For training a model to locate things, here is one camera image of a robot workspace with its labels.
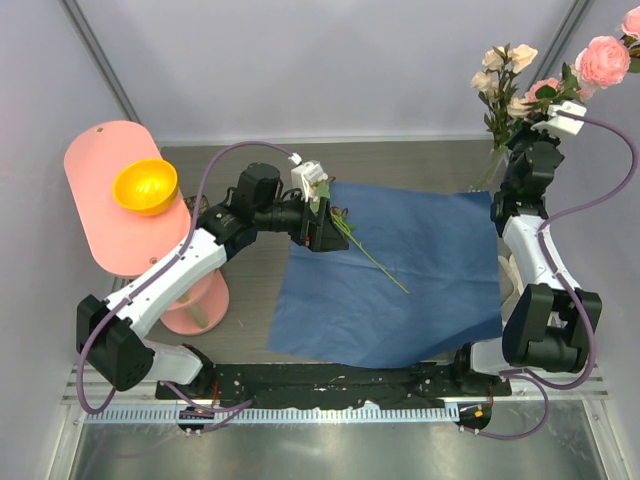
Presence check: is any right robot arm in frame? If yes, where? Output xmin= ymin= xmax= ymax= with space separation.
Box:
xmin=451 ymin=122 xmax=602 ymax=395

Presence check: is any white slotted cable duct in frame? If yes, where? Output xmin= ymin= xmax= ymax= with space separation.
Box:
xmin=85 ymin=403 xmax=459 ymax=425

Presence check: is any cream rose bunch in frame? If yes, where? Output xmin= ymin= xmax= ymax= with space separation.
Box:
xmin=470 ymin=44 xmax=538 ymax=149

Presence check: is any aluminium frame rail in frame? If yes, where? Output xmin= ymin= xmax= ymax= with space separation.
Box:
xmin=61 ymin=365 xmax=156 ymax=408

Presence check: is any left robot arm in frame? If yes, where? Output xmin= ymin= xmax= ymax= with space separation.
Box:
xmin=76 ymin=161 xmax=349 ymax=399

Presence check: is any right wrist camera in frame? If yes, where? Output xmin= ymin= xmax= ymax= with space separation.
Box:
xmin=532 ymin=101 xmax=587 ymax=140

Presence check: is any yellow plastic bowl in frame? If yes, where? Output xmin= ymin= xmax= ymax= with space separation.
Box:
xmin=112 ymin=158 xmax=179 ymax=216

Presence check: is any blue wrapping paper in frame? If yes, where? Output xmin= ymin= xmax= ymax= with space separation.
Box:
xmin=267 ymin=182 xmax=502 ymax=368

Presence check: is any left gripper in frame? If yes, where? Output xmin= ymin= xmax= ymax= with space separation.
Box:
xmin=255 ymin=188 xmax=348 ymax=252

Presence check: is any clear glass vase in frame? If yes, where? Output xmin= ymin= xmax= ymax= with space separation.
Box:
xmin=467 ymin=145 xmax=510 ymax=193

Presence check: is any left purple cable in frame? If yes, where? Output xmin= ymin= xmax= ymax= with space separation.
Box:
xmin=77 ymin=141 xmax=301 ymax=431

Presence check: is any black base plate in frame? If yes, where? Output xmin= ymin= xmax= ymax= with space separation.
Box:
xmin=154 ymin=360 xmax=471 ymax=409

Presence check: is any cream ribbon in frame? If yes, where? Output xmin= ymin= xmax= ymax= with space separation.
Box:
xmin=498 ymin=255 xmax=523 ymax=307

